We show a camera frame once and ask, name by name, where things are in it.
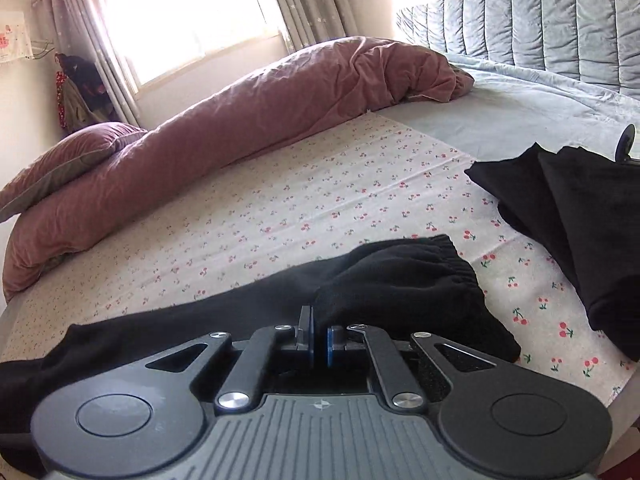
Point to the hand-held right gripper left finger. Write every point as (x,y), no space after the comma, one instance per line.
(309,336)

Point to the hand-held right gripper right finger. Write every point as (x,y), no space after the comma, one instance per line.
(331,345)

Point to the black pants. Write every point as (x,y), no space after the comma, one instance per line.
(400,280)

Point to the cherry print bed sheet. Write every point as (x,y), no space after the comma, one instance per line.
(310,195)

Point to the pink duvet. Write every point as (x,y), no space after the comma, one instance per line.
(210,130)

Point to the black folded garment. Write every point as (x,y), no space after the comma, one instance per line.
(580,210)

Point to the pink pillow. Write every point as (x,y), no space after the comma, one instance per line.
(65,160)

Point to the grey bed sheet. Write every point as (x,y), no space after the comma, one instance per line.
(525,110)

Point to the hanging clothes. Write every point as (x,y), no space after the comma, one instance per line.
(82,90)

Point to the grey patterned curtain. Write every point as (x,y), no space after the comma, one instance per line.
(310,0)
(90,45)

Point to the window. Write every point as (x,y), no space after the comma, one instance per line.
(185,10)

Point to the dark round object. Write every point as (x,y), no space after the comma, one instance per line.
(627,142)

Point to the grey quilted blanket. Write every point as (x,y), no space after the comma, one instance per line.
(525,10)

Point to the wall poster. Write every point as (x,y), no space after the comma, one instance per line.
(12,37)

